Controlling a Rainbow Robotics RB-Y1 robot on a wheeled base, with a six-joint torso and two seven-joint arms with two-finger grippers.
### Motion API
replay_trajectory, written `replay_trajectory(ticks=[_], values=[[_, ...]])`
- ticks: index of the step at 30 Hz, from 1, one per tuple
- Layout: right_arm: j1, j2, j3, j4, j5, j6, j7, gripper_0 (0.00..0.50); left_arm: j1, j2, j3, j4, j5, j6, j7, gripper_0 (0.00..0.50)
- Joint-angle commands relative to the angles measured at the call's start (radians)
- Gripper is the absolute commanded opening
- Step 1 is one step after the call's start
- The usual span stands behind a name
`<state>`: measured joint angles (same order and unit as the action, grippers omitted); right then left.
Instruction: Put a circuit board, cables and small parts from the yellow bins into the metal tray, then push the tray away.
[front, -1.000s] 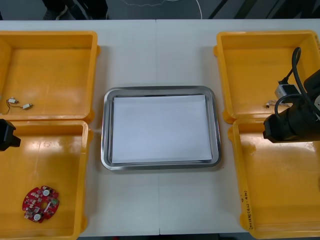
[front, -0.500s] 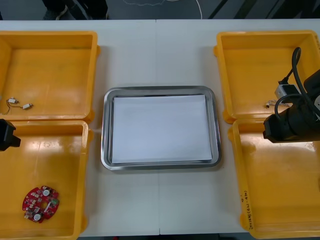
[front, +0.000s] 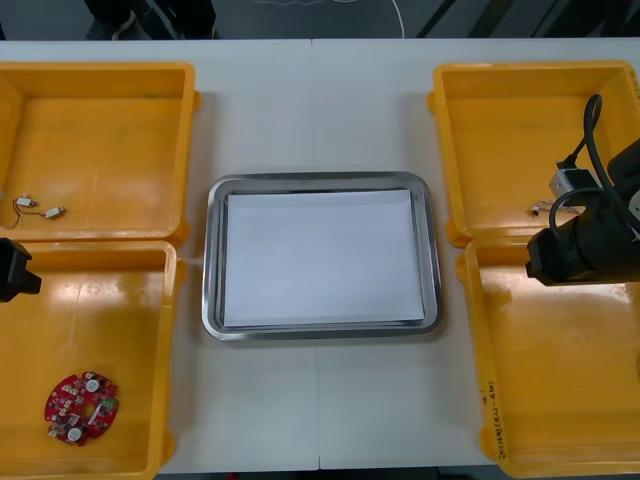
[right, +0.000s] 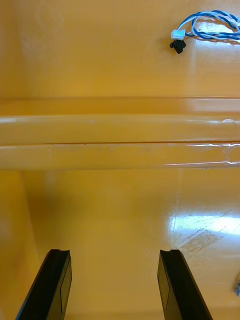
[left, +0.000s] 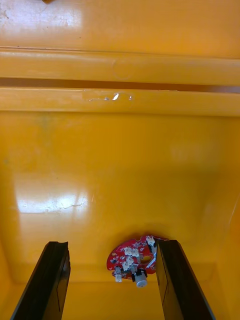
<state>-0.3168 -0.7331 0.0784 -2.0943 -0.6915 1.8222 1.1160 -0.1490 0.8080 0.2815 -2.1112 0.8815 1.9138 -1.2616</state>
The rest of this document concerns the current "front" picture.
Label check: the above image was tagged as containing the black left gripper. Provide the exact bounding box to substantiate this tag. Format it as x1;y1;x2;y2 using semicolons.
0;237;43;303

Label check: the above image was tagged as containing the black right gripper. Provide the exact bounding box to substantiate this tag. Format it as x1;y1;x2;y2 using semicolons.
526;218;594;287

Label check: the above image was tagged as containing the round red circuit board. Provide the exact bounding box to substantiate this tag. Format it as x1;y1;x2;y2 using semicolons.
43;369;121;445

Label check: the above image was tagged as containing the steel tray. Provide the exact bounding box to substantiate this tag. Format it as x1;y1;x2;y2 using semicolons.
201;171;445;343

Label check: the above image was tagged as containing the yellow-orange plastic bin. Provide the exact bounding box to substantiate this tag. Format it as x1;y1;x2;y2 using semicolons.
0;239;187;480
426;59;640;250
455;237;640;480
0;60;202;246

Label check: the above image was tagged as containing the white paper sheet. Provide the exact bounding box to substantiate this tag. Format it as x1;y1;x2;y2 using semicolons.
223;188;427;329

